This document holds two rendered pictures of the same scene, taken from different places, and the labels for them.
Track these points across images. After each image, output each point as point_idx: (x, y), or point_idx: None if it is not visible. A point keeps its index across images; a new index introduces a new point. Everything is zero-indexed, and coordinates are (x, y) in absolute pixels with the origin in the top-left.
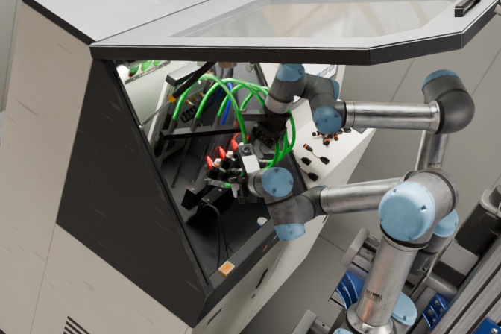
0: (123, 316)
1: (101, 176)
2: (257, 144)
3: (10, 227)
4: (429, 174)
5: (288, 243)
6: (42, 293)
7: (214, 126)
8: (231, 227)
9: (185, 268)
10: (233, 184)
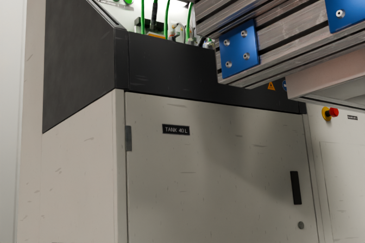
0: (77, 168)
1: (55, 40)
2: None
3: (25, 187)
4: None
5: (322, 156)
6: (39, 239)
7: None
8: None
9: (98, 27)
10: None
